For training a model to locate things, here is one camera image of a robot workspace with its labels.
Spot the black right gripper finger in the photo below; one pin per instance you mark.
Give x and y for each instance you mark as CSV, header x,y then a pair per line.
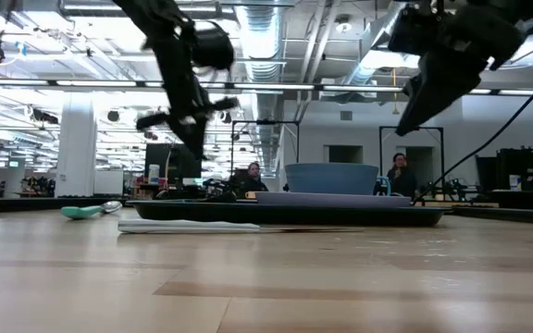
x,y
419,78
447,83

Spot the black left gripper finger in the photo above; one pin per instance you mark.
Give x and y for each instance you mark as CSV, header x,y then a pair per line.
x,y
198,136
184,131

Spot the cloth napkin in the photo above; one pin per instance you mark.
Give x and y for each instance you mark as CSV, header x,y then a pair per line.
x,y
188,226

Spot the blue bowl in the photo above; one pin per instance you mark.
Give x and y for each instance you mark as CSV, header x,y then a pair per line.
x,y
331,178

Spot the lavender plate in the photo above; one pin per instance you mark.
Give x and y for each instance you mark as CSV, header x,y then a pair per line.
x,y
331,200

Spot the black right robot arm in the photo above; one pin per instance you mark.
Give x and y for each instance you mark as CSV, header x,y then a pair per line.
x,y
525,9

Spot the dark green serving tray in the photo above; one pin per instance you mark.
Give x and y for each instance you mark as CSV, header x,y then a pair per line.
x,y
294,215

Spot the black monitor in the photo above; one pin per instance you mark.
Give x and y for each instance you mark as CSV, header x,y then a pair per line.
x,y
155,159

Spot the white cylindrical container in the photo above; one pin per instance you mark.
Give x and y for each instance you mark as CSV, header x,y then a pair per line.
x,y
154,173

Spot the person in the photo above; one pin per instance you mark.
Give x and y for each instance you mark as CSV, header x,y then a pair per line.
x,y
252,178
400,176

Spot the long ceiling light strip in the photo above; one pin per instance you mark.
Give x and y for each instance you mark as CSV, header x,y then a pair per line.
x,y
95,83

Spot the white board panel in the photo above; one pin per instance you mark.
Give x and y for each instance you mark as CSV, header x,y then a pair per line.
x,y
108,182

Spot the white square pillar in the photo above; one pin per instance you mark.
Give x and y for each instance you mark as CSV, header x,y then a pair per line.
x,y
76,143

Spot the black equipment case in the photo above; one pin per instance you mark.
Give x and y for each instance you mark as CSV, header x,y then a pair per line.
x,y
530,171

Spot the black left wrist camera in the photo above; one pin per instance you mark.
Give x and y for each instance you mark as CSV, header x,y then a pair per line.
x,y
213,48

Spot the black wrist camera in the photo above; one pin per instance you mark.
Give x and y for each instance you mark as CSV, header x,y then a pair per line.
x,y
412,28
213,48

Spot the black background station frame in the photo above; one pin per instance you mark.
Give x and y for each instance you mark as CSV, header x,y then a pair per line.
x,y
428,128
266,122

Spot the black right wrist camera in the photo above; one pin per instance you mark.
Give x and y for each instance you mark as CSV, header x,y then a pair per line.
x,y
412,28

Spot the smooth silver air duct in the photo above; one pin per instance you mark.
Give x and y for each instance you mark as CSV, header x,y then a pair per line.
x,y
368,46

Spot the ribbed silver ventilation duct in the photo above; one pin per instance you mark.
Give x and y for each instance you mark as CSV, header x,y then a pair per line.
x,y
259,28

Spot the black aluminium table frame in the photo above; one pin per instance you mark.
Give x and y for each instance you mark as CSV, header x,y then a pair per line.
x,y
40,203

